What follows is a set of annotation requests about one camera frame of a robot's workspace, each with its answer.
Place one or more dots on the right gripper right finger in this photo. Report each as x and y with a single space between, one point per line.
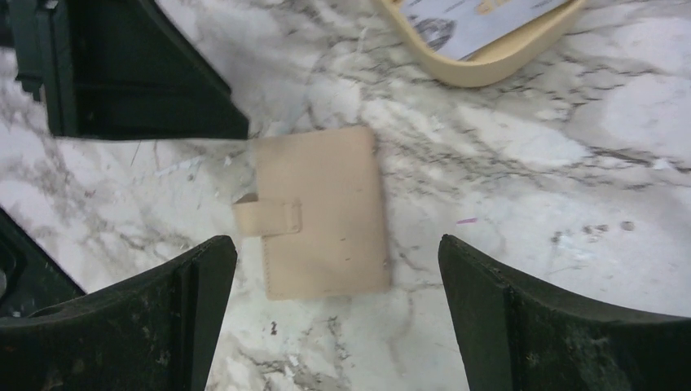
518 332

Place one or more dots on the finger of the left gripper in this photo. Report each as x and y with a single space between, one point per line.
118 70
30 279

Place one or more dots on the grey cards in tray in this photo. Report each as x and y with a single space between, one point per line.
458 28

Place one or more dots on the beige oval tray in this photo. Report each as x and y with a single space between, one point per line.
494 62

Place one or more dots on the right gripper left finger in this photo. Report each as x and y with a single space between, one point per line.
154 331

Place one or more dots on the beige leather card holder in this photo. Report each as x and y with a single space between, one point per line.
319 212

